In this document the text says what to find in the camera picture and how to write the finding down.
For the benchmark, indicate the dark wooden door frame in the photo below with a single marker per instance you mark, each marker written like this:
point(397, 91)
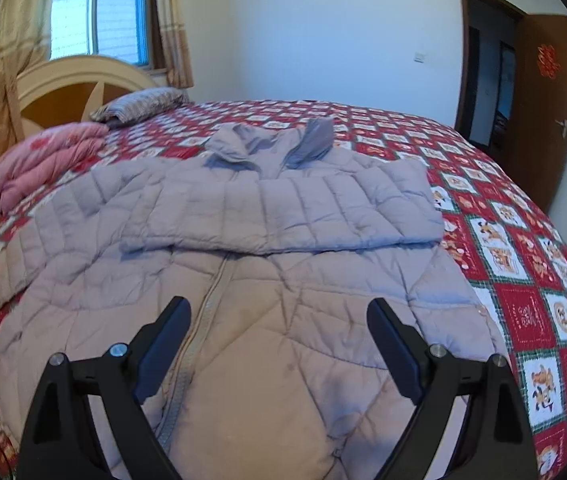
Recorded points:
point(463, 60)

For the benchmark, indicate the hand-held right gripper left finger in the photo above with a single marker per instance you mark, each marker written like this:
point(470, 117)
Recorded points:
point(163, 347)

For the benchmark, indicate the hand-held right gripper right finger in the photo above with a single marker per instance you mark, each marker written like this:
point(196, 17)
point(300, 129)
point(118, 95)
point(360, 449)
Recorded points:
point(397, 350)

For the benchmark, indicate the folded pink quilt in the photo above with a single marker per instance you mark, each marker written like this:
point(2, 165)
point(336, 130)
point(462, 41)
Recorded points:
point(48, 160)

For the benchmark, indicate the red paper door decoration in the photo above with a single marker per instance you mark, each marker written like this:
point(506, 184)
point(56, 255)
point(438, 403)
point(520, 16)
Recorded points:
point(546, 61)

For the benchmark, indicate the window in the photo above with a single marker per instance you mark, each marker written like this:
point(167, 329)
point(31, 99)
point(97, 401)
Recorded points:
point(103, 15)

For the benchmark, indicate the red printed patchwork bedspread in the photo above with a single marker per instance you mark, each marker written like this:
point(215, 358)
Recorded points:
point(513, 270)

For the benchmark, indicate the striped pillow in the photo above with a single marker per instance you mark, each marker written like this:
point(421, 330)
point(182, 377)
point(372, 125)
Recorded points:
point(138, 102)

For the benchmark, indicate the pale lilac puffer jacket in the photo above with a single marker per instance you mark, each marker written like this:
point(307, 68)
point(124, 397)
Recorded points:
point(263, 310)

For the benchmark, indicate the brown wooden door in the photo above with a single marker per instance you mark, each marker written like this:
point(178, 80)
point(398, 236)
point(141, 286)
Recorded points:
point(538, 135)

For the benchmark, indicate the cream and wood headboard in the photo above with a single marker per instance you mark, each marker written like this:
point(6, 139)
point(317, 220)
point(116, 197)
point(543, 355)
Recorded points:
point(58, 92)

